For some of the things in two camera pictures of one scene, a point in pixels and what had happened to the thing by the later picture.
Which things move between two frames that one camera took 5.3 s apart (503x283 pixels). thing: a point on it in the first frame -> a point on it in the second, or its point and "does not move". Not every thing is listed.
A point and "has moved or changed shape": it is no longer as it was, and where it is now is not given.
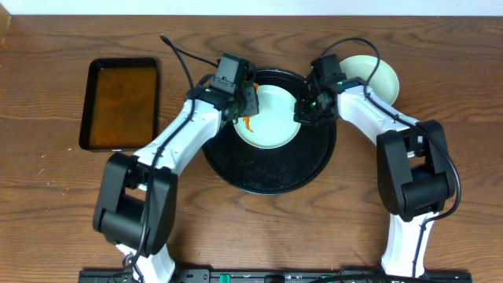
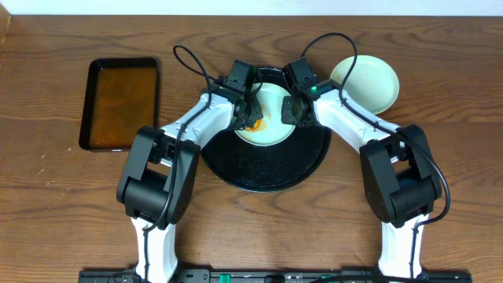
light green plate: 385,83 does not move
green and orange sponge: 248,119 has moved or changed shape
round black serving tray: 288,169 does not move
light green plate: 274,126 does not move
